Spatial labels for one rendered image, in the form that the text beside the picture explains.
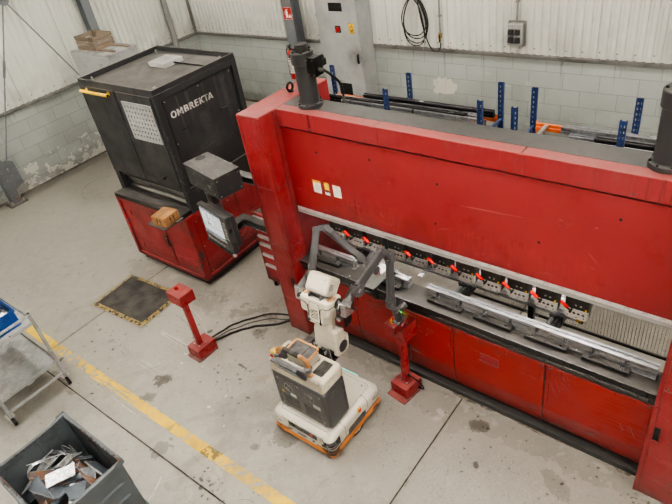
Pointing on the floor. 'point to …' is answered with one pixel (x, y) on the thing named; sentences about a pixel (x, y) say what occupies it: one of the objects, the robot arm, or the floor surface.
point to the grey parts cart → (24, 362)
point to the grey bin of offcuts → (68, 469)
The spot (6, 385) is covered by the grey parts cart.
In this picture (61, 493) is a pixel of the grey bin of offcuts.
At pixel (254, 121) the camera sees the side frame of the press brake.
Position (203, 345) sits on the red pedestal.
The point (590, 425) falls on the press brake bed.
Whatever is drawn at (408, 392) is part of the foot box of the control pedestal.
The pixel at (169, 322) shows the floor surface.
